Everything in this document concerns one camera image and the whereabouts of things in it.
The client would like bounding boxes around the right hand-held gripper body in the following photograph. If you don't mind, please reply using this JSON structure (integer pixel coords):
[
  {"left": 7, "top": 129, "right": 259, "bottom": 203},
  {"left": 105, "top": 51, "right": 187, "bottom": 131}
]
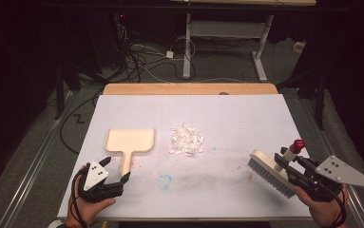
[{"left": 285, "top": 155, "right": 364, "bottom": 203}]

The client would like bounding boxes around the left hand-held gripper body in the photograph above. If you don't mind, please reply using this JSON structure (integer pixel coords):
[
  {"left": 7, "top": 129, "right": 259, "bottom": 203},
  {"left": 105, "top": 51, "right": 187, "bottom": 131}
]
[{"left": 77, "top": 161, "right": 126, "bottom": 203}]

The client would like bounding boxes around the cream brush with grey bristles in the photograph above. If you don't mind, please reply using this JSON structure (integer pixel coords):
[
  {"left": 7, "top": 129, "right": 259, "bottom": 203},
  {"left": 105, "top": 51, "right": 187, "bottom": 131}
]
[{"left": 247, "top": 139, "right": 307, "bottom": 200}]

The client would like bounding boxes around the cream plastic dustpan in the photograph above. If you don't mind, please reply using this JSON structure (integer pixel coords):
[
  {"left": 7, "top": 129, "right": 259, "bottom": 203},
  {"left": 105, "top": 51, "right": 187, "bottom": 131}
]
[{"left": 104, "top": 127, "right": 156, "bottom": 177}]

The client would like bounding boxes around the pile of white paper scraps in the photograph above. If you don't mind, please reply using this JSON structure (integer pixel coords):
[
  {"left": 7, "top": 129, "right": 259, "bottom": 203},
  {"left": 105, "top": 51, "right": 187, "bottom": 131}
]
[{"left": 168, "top": 123, "right": 206, "bottom": 157}]

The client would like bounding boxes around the person's left hand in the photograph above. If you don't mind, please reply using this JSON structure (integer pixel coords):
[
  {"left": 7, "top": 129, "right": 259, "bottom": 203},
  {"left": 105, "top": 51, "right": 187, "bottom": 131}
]
[{"left": 66, "top": 172, "right": 117, "bottom": 227}]

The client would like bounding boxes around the person's right hand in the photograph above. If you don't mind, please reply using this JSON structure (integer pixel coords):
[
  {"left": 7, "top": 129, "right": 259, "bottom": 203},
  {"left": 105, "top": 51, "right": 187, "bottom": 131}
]
[{"left": 293, "top": 185, "right": 351, "bottom": 228}]

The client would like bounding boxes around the black metal stand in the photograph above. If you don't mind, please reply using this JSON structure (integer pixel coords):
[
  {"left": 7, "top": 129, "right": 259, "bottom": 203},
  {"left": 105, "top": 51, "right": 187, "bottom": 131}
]
[
  {"left": 54, "top": 61, "right": 67, "bottom": 121},
  {"left": 315, "top": 71, "right": 327, "bottom": 131}
]

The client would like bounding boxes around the white table cover sheet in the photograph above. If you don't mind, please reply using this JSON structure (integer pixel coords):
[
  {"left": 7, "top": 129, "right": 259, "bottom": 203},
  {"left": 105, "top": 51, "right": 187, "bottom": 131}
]
[{"left": 56, "top": 93, "right": 314, "bottom": 220}]

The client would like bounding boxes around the white power strip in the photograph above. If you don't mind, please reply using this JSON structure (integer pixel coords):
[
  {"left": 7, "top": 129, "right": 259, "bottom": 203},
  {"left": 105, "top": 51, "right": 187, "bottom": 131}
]
[{"left": 293, "top": 41, "right": 307, "bottom": 53}]

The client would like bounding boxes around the wooden table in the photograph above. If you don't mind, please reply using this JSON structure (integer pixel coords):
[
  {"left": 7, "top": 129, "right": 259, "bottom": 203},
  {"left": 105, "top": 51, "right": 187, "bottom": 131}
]
[{"left": 56, "top": 83, "right": 314, "bottom": 222}]

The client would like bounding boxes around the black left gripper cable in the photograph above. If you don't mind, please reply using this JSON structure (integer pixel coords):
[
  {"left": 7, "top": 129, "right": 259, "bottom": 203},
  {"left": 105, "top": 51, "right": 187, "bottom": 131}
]
[{"left": 69, "top": 165, "right": 90, "bottom": 228}]

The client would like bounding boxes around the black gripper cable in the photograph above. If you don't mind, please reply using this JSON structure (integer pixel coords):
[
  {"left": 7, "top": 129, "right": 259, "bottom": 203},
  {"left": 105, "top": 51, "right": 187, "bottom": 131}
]
[
  {"left": 326, "top": 186, "right": 349, "bottom": 228},
  {"left": 69, "top": 165, "right": 90, "bottom": 228}
]

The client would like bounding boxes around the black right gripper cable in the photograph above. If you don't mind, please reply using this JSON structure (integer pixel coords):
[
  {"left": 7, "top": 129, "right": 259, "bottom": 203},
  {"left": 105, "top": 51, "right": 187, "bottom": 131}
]
[{"left": 326, "top": 186, "right": 349, "bottom": 228}]

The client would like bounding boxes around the metal floor rail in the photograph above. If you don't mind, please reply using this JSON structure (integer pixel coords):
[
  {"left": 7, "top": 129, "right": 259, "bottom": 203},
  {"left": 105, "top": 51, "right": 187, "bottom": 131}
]
[
  {"left": 0, "top": 90, "right": 78, "bottom": 228},
  {"left": 299, "top": 94, "right": 364, "bottom": 228}
]

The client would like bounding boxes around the black floor cable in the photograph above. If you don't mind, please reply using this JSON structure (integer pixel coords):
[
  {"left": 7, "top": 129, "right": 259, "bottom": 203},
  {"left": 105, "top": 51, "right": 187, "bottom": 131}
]
[{"left": 59, "top": 89, "right": 105, "bottom": 156}]

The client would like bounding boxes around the tangle of black cables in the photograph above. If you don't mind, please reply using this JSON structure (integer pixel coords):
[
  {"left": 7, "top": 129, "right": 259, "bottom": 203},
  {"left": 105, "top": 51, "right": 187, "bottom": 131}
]
[{"left": 112, "top": 13, "right": 198, "bottom": 84}]

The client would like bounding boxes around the white metal desk frame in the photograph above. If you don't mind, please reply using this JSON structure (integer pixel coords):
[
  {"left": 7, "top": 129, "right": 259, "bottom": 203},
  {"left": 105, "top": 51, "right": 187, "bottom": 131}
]
[{"left": 169, "top": 0, "right": 317, "bottom": 83}]

